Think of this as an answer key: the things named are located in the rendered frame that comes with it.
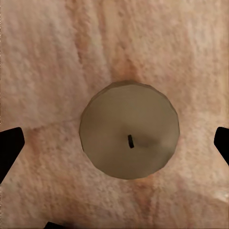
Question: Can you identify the pillar candle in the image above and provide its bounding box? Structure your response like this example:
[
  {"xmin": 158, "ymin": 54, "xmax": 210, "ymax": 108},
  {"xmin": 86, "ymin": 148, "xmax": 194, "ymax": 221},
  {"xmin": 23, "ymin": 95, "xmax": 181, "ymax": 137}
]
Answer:
[{"xmin": 79, "ymin": 80, "xmax": 180, "ymax": 180}]

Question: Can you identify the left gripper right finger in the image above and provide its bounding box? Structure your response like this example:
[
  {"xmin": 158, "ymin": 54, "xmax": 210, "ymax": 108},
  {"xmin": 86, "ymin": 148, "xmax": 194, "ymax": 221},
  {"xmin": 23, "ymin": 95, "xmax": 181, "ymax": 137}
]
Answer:
[{"xmin": 214, "ymin": 127, "xmax": 229, "ymax": 165}]

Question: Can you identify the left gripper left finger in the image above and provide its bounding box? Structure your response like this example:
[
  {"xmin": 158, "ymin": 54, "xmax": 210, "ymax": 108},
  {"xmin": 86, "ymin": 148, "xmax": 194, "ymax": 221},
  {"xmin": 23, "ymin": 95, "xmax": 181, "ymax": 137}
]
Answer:
[{"xmin": 0, "ymin": 127, "xmax": 25, "ymax": 184}]

